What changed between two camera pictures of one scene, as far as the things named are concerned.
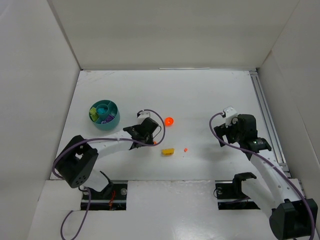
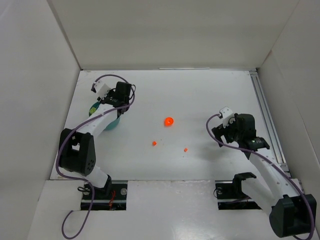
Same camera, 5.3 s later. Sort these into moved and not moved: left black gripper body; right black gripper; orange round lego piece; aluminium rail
Moved: left black gripper body
Not moved: orange round lego piece; right black gripper; aluminium rail
